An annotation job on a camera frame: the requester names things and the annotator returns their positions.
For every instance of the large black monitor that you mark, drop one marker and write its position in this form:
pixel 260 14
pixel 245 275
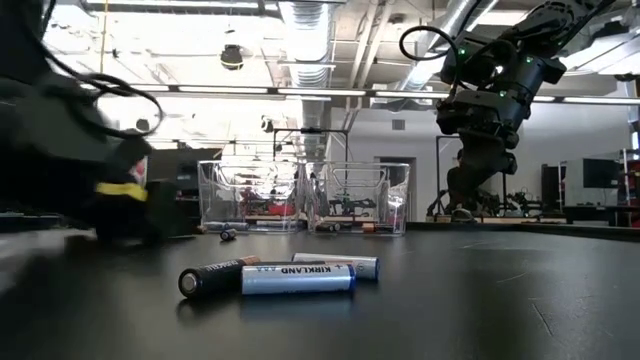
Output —
pixel 195 165

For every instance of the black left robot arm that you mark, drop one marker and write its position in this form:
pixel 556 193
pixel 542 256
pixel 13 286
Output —
pixel 50 150

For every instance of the white Kirkland AAA battery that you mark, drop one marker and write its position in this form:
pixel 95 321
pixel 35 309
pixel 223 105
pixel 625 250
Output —
pixel 300 279
pixel 237 226
pixel 272 224
pixel 360 267
pixel 215 226

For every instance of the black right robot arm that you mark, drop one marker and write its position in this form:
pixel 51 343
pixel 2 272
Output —
pixel 530 70

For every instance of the long ceiling light strip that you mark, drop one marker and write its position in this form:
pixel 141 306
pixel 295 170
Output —
pixel 320 92

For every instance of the black ceiling speaker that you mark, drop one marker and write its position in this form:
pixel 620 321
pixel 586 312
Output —
pixel 231 56

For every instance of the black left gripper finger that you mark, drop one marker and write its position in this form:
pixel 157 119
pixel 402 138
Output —
pixel 120 220
pixel 170 210

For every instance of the grey wall vent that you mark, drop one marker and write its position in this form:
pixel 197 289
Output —
pixel 398 124

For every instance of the black table mat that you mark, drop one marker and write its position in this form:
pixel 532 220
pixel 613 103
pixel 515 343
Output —
pixel 450 310

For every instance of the clear plastic bin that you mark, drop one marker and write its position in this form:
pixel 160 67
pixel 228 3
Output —
pixel 402 200
pixel 205 200

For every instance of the silver ventilation duct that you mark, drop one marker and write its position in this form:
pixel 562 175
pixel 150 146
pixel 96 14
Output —
pixel 307 40
pixel 425 70

